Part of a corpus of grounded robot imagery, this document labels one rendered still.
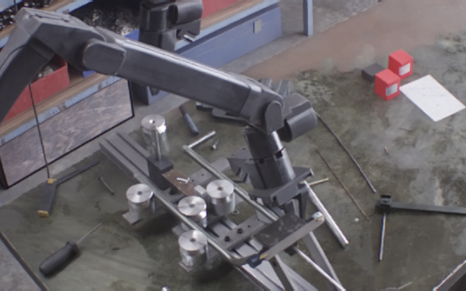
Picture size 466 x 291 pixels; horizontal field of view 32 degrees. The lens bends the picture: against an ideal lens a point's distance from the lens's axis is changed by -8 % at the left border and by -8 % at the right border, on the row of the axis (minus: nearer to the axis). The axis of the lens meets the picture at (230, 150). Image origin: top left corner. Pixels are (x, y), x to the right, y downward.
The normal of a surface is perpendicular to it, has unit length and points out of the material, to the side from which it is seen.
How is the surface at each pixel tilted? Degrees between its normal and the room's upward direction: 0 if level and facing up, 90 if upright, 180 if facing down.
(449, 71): 0
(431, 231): 0
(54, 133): 90
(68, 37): 85
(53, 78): 90
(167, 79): 88
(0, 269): 0
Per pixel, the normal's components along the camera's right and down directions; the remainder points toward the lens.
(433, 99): -0.05, -0.75
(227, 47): 0.64, 0.48
